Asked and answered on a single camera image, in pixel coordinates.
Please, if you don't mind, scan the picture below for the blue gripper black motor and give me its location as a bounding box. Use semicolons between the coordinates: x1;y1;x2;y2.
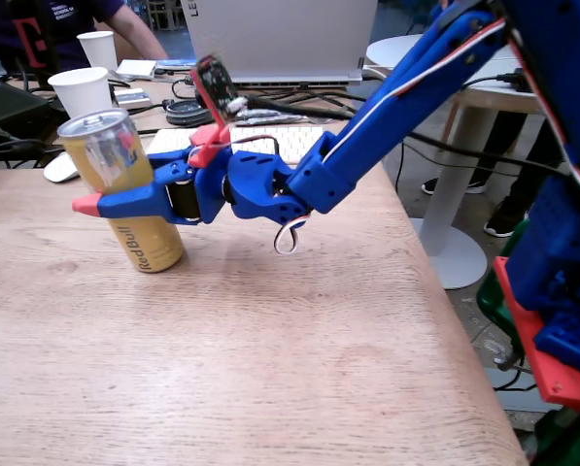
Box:
72;145;233;225

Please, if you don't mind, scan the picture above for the yellow Red Bull can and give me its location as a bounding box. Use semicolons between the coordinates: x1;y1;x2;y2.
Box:
56;108;186;275

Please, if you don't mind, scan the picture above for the dark round lid stack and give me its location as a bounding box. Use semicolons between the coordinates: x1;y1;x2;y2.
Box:
165;98;214;128

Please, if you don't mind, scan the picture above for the small silver device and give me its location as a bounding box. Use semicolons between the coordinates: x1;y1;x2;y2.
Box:
112;87;154;111

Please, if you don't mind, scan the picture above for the white computer mouse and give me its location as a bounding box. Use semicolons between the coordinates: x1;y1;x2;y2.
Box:
43;150;81;184

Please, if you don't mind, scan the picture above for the large white paper cup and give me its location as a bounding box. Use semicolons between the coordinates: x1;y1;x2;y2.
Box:
47;66;114;121

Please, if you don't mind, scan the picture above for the white flat adapter box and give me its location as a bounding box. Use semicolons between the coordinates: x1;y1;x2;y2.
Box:
116;58;158;82

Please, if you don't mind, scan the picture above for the silver foil packet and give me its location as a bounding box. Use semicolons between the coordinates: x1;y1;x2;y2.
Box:
235;107;315;128

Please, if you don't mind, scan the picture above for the small white paper cup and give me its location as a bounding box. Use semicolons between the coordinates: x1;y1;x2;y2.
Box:
76;30;119;73

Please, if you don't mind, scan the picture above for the white keyboard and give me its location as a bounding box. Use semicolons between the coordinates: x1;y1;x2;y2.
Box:
145;124;325;165

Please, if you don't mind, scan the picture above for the black box device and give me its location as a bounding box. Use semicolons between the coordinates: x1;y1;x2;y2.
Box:
0;82;60;135

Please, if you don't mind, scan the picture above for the person in purple shirt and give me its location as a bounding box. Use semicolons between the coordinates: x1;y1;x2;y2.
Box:
0;0;125;82

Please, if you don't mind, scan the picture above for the black bottle with red letter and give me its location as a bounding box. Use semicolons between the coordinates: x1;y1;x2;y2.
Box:
10;0;63;91

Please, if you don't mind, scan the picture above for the silver laptop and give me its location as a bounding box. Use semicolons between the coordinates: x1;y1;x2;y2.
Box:
180;0;379;91

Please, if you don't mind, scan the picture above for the black sneaker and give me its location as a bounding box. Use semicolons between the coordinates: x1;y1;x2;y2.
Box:
421;175;485;196
483;197;531;239

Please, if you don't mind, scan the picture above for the green clamp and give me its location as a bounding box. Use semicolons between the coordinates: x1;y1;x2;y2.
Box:
529;405;580;466
476;217;531;350

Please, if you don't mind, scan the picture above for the black power adapter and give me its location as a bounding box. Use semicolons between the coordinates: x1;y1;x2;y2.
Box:
495;67;533;94

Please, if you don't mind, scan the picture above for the black desk cable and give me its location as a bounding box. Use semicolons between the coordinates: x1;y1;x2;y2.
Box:
0;126;162;169

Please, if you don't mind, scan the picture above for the looped servo wire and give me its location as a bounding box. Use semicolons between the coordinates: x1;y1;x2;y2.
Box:
272;212;314;257

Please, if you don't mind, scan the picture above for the thick black laptop cable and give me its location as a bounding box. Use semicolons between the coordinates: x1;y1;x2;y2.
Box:
244;93;368;121

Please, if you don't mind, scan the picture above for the white laptop cable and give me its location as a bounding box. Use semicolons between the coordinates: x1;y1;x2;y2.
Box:
361;66;393;83

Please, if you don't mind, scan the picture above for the round white pedestal table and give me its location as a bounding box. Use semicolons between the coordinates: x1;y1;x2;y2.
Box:
365;32;551;291

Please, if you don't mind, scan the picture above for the red robot base plate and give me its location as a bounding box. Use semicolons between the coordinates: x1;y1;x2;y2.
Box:
493;255;580;407

